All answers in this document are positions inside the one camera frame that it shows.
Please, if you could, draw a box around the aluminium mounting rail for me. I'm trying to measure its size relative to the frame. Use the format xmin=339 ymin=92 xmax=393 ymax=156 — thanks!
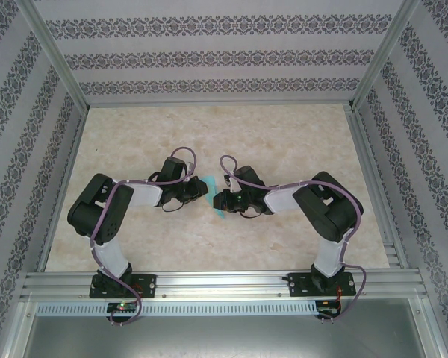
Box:
xmin=20 ymin=271 xmax=423 ymax=299

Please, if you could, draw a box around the slotted grey cable duct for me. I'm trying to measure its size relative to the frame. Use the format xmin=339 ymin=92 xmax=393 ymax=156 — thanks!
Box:
xmin=35 ymin=301 xmax=320 ymax=317

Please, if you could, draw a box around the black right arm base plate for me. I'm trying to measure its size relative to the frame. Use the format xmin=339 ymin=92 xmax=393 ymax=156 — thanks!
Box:
xmin=287 ymin=271 xmax=358 ymax=298

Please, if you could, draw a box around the grey metal sheet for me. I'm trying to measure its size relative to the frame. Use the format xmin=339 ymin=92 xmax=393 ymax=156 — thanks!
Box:
xmin=22 ymin=315 xmax=445 ymax=358

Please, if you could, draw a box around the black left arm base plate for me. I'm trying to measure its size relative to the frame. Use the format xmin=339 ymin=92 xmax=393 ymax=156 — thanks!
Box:
xmin=90 ymin=274 xmax=158 ymax=299

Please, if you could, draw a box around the aluminium frame post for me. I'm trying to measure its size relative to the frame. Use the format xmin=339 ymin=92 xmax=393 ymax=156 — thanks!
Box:
xmin=349 ymin=0 xmax=423 ymax=111
xmin=18 ymin=0 xmax=90 ymax=111

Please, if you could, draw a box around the thin black right gripper wire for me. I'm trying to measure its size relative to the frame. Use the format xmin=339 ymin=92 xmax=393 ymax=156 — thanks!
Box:
xmin=238 ymin=208 xmax=267 ymax=220

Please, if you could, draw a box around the light blue paper sheet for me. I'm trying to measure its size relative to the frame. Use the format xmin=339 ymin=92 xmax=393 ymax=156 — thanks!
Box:
xmin=203 ymin=174 xmax=233 ymax=224

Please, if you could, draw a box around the thin black left gripper wire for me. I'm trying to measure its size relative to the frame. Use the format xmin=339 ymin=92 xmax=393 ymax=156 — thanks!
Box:
xmin=160 ymin=199 xmax=184 ymax=214

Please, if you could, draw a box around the aluminium table side rail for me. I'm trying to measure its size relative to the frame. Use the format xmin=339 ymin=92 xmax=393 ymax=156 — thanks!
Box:
xmin=345 ymin=106 xmax=410 ymax=269
xmin=35 ymin=106 xmax=89 ymax=273

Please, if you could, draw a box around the thin black gripper wire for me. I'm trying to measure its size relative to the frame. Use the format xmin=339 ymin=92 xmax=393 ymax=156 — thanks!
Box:
xmin=238 ymin=208 xmax=267 ymax=220
xmin=160 ymin=199 xmax=184 ymax=214

